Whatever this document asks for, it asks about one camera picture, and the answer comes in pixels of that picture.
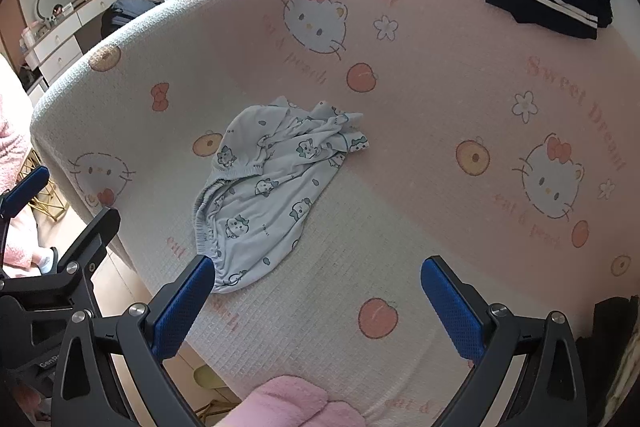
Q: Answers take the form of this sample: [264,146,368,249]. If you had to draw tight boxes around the light blue printed pajama pants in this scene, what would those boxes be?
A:
[192,96,372,294]

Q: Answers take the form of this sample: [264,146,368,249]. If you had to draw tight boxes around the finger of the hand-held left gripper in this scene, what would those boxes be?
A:
[0,207,122,295]
[0,166,50,261]

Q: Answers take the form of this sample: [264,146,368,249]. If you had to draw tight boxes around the dark blue cloth bundle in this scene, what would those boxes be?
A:
[100,0,164,39]

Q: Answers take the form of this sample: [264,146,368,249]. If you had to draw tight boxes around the gold wire stand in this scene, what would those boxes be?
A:
[20,147,71,223]

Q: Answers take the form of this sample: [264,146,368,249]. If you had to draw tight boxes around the white vanity dresser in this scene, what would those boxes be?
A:
[20,0,139,84]

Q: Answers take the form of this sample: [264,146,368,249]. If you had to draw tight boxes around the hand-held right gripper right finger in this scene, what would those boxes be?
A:
[421,255,588,427]

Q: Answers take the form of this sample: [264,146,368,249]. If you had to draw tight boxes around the black cloth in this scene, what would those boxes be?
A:
[580,294,640,427]

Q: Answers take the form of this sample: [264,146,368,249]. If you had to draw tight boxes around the pale green object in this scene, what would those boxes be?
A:
[194,364,236,395]

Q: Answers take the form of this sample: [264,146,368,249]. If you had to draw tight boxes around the white slipper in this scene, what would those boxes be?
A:
[34,247,61,275]

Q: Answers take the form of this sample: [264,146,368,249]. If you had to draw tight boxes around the pink white cat print blanket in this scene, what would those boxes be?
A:
[30,0,640,427]

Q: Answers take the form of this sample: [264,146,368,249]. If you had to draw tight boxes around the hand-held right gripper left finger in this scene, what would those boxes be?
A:
[50,255,216,427]

